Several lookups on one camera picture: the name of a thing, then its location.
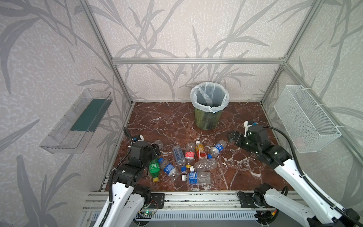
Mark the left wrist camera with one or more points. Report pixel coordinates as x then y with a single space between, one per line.
137 138

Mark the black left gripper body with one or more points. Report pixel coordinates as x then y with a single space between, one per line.
153 150

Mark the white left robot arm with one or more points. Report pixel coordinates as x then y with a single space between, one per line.
126 196

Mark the clear bottle red label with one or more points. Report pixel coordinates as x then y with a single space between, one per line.
190 154

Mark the small bottle blue label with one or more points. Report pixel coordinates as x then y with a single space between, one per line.
217 149

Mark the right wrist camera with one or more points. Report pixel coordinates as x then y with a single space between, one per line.
247 125

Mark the clear ribbed bottle blue cap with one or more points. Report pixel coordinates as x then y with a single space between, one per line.
179 158

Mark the white wire mesh basket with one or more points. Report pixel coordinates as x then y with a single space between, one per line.
307 124

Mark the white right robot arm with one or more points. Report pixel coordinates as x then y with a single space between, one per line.
320 211

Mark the clear small bottle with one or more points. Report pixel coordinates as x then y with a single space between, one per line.
159 144

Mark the clear bottle white cap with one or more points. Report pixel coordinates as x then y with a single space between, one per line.
204 165

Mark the clear acrylic wall shelf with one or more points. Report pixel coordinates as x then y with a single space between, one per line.
73 132

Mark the green circuit board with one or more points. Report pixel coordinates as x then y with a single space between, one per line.
146 214

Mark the clear bottle blue white label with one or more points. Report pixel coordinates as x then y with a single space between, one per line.
197 178

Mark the orange drink bottle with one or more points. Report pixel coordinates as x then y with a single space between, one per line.
200 151

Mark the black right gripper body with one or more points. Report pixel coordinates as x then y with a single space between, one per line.
239 139

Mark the green plastic bottle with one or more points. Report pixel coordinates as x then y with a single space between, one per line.
154 170

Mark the white plastic bin liner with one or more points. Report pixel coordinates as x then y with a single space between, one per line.
209 97

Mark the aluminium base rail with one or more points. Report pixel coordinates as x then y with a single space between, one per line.
201 205

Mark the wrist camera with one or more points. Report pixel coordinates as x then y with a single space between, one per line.
137 138
247 125

